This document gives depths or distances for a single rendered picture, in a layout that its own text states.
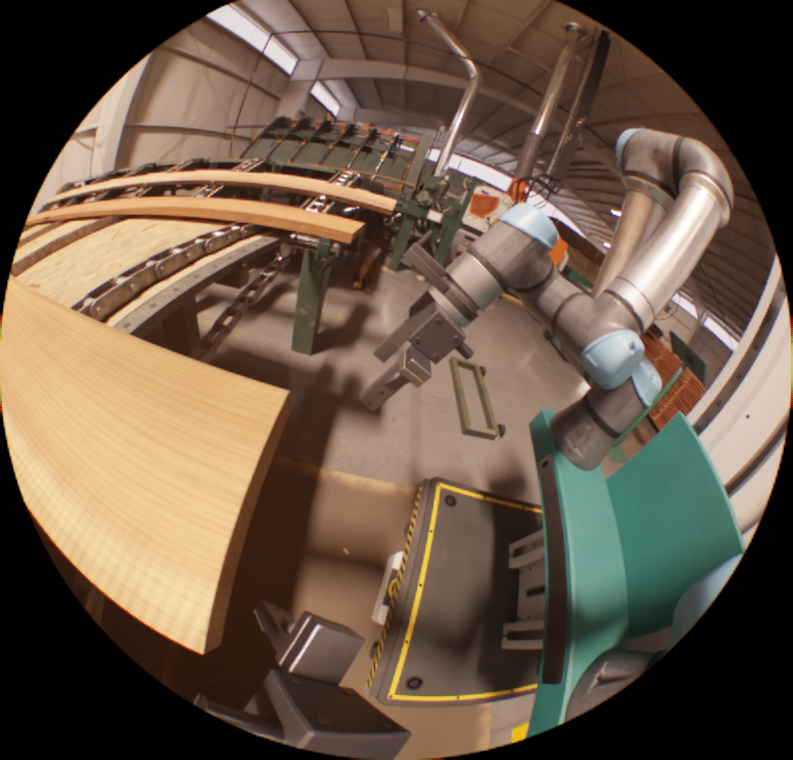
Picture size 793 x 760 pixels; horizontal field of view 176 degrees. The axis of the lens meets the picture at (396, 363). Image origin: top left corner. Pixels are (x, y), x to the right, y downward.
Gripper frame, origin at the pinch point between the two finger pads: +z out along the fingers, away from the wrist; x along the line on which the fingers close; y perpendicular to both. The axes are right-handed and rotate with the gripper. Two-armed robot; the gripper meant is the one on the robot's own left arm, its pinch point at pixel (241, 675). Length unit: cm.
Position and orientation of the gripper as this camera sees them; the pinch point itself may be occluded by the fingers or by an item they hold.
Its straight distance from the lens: 26.0
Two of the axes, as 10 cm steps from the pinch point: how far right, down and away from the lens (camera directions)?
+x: -3.8, 5.7, -7.2
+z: -6.0, 4.5, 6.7
